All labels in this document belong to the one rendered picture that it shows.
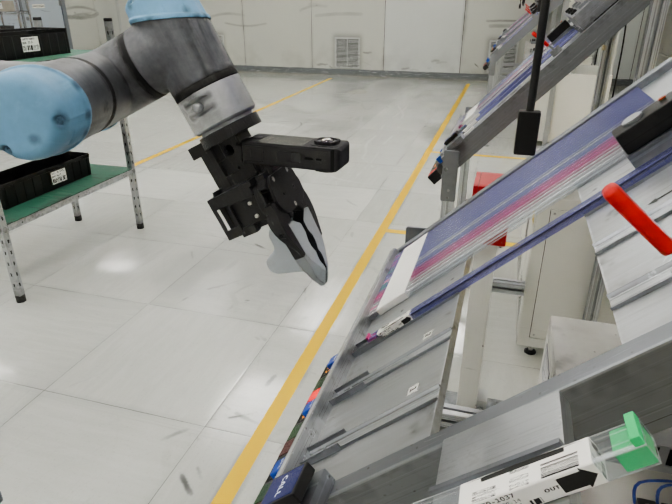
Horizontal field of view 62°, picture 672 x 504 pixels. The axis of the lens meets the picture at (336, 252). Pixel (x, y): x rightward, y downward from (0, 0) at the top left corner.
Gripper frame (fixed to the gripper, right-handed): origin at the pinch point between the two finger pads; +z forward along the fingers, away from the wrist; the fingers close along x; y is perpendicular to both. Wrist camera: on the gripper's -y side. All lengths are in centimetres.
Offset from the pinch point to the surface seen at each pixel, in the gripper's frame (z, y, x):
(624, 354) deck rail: 6.1, -28.4, 20.4
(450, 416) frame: 59, 15, -49
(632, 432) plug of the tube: -2.8, -28.6, 38.5
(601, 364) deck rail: 6.6, -26.8, 20.4
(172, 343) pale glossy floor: 37, 124, -97
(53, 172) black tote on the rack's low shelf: -44, 186, -152
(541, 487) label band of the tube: -1.2, -24.8, 38.8
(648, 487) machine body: 45, -24, -7
